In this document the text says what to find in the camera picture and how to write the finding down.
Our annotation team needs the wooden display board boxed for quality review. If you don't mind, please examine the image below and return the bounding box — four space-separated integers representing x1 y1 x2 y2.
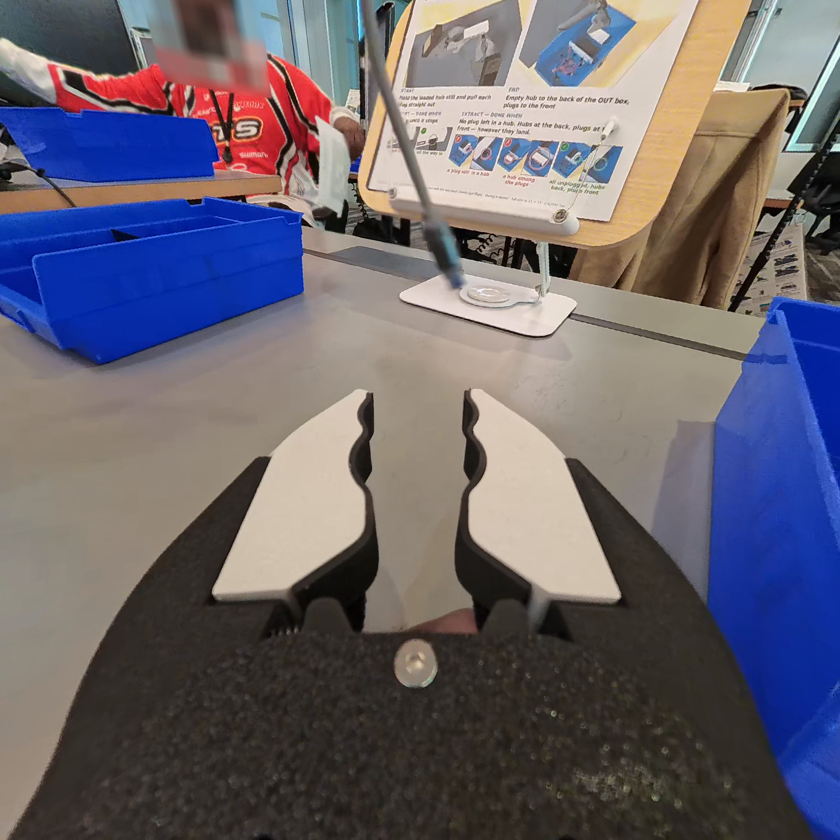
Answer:
357 0 752 249

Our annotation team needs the printed instruction sheet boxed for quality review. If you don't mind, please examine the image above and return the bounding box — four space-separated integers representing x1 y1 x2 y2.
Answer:
367 0 702 223

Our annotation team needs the white paper sheet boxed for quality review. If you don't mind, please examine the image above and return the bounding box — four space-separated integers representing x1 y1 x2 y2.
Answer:
314 115 353 219

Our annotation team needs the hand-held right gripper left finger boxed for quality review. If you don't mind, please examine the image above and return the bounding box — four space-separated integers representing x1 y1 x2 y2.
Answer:
211 388 380 603

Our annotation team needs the blue plastic bin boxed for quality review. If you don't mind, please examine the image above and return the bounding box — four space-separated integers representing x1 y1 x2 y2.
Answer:
0 197 306 366
707 297 840 840
0 107 219 183

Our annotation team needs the white printed floor sign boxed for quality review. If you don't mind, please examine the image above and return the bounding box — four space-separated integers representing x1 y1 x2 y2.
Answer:
738 226 809 316

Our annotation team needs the thin black pole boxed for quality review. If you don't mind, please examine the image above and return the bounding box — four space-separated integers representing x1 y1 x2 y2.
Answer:
727 108 840 313

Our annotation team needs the tan hanging cloth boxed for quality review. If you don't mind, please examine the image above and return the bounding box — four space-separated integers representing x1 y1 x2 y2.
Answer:
571 88 791 309

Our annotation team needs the teal braided cable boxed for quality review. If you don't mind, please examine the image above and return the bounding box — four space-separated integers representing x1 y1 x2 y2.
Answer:
360 0 468 290

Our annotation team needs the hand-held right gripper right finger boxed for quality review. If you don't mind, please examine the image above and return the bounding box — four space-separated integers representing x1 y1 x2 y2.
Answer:
454 388 622 634

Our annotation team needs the wood-edged white desk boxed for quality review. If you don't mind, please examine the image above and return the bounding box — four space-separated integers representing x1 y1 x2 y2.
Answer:
0 169 283 214

